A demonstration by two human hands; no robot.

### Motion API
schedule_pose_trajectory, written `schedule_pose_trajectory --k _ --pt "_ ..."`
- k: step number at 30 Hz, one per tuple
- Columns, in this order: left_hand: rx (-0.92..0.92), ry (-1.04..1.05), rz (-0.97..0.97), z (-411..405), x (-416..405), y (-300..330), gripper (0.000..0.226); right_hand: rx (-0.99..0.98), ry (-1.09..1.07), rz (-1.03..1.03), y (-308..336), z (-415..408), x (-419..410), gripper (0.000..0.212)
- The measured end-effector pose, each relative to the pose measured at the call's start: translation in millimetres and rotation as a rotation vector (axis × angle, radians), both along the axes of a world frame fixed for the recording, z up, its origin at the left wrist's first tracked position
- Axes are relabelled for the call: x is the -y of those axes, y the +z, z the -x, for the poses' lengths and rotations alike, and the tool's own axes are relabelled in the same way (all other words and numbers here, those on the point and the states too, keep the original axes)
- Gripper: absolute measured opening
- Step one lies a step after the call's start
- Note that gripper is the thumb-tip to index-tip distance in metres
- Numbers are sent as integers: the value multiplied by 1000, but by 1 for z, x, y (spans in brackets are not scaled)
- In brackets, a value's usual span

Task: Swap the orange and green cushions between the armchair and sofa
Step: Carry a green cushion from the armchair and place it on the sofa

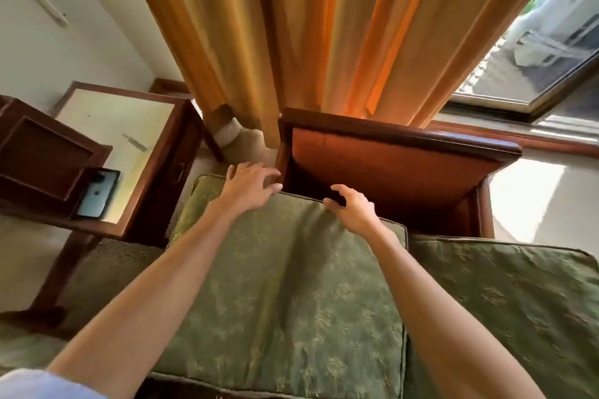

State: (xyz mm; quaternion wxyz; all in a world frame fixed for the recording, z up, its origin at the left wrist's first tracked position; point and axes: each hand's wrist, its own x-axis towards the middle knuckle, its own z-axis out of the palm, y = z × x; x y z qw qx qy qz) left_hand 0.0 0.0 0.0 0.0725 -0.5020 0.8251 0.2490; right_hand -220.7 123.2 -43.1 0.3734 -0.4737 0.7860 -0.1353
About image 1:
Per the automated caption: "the pale blue shirt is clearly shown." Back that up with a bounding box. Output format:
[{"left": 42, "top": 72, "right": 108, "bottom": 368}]
[{"left": 0, "top": 368, "right": 109, "bottom": 399}]

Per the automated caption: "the dark wooden lamp base box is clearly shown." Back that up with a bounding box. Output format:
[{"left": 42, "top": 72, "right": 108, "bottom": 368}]
[{"left": 0, "top": 94, "right": 113, "bottom": 217}]

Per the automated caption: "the dark framed glass window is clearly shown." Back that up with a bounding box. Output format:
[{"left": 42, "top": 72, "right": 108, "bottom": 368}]
[{"left": 439, "top": 0, "right": 599, "bottom": 123}]

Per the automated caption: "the person's right forearm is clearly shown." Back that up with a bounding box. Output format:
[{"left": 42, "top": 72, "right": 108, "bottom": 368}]
[{"left": 367, "top": 224, "right": 546, "bottom": 399}]

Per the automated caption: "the person's left forearm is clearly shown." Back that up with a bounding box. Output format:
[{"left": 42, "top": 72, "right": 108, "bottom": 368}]
[{"left": 46, "top": 201, "right": 244, "bottom": 399}]

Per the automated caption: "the blue smartphone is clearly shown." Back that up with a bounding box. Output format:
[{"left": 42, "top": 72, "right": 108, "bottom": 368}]
[{"left": 74, "top": 168, "right": 122, "bottom": 221}]

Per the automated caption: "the wooden glass-top side table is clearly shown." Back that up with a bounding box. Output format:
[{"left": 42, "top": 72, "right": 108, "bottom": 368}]
[{"left": 0, "top": 80, "right": 225, "bottom": 327}]

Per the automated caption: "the person's left hand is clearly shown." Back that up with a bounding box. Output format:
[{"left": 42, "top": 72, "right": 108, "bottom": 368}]
[{"left": 213, "top": 161, "right": 284, "bottom": 221}]

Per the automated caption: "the person's right hand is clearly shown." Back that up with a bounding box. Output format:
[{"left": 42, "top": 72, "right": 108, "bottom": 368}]
[{"left": 323, "top": 183, "right": 389, "bottom": 241}]

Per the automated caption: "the orange yellow curtain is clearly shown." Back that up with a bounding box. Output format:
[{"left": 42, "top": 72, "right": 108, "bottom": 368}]
[{"left": 114, "top": 0, "right": 577, "bottom": 166}]

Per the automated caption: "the orange armchair with wooden frame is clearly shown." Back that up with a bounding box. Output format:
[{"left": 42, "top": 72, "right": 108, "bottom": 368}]
[{"left": 276, "top": 107, "right": 523, "bottom": 239}]

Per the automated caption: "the green patterned cushion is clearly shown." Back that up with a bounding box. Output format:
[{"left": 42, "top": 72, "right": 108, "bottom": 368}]
[
  {"left": 403, "top": 234, "right": 599, "bottom": 399},
  {"left": 149, "top": 173, "right": 409, "bottom": 399}
]

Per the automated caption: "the wooden baseboard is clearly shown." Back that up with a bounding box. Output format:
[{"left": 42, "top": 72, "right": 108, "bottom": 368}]
[
  {"left": 428, "top": 118, "right": 599, "bottom": 160},
  {"left": 149, "top": 78, "right": 190, "bottom": 98}
]

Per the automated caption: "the white outdoor air conditioner unit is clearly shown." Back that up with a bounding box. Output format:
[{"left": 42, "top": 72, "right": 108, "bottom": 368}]
[{"left": 512, "top": 0, "right": 599, "bottom": 69}]

